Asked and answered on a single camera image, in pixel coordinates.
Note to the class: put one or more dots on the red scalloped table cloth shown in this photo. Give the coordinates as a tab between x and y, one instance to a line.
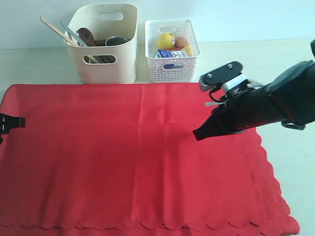
121	160

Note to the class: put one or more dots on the blue white milk carton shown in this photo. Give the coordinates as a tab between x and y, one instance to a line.
171	54

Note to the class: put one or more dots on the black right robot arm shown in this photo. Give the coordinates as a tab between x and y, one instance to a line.
293	91

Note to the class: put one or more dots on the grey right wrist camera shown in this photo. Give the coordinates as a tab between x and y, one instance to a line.
220	75

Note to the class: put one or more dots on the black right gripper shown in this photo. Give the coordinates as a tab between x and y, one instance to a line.
248	110

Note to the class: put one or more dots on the yellow cheese wedge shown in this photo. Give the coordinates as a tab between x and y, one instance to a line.
188	50

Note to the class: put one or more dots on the stainless steel cup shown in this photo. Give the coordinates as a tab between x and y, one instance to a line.
115	41

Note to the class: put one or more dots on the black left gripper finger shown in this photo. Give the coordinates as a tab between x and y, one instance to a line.
8	122

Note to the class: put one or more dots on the brown wooden plate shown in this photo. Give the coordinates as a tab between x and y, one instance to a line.
100	43

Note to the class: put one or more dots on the white perforated plastic basket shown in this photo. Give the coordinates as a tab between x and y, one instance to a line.
163	70

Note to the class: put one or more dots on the cream plastic storage bin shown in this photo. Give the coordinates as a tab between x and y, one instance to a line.
106	64

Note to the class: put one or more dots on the stainless steel table knife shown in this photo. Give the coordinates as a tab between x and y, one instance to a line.
74	36

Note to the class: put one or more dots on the brown egg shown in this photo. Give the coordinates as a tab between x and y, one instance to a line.
180	42

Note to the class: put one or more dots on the wooden chopstick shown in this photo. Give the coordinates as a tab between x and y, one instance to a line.
70	37
57	31

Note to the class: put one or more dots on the yellow lemon with sticker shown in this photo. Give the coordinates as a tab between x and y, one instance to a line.
166	41

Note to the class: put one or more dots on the dark wooden spoon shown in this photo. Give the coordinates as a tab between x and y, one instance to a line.
86	36

